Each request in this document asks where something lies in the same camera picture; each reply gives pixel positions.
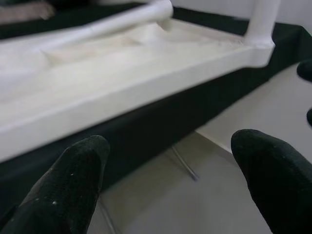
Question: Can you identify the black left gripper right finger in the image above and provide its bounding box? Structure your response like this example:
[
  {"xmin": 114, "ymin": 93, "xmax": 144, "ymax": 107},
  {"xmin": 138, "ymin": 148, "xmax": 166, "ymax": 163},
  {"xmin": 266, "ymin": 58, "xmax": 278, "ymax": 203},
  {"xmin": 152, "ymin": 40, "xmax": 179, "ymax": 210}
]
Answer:
[{"xmin": 231, "ymin": 129, "xmax": 312, "ymax": 234}]

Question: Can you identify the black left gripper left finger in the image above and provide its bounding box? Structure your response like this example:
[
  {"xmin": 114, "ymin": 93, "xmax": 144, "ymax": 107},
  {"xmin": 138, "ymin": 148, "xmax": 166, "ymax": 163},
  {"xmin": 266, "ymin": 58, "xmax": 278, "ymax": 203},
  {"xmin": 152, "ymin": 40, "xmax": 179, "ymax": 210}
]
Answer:
[{"xmin": 0, "ymin": 135, "xmax": 111, "ymax": 234}]

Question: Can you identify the white plastic table leg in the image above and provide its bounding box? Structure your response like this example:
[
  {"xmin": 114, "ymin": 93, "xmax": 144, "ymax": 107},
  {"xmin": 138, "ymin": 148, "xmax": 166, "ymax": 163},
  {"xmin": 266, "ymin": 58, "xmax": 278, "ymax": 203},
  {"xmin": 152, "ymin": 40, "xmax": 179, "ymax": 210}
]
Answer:
[
  {"xmin": 0, "ymin": 0, "xmax": 174, "ymax": 49},
  {"xmin": 245, "ymin": 0, "xmax": 281, "ymax": 48}
]

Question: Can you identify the white plastic table top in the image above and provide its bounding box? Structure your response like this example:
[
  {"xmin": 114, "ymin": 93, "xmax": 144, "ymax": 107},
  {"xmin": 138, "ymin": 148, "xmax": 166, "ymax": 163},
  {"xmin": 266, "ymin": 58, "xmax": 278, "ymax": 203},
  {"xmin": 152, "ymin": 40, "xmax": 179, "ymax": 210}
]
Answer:
[{"xmin": 0, "ymin": 18, "xmax": 277, "ymax": 163}]

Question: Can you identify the white floor towel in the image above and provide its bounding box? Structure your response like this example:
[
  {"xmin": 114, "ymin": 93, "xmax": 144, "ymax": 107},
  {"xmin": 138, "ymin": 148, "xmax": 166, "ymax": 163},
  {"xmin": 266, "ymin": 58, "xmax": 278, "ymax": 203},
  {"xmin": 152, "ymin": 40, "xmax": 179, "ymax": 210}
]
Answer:
[{"xmin": 0, "ymin": 2, "xmax": 56, "ymax": 22}]

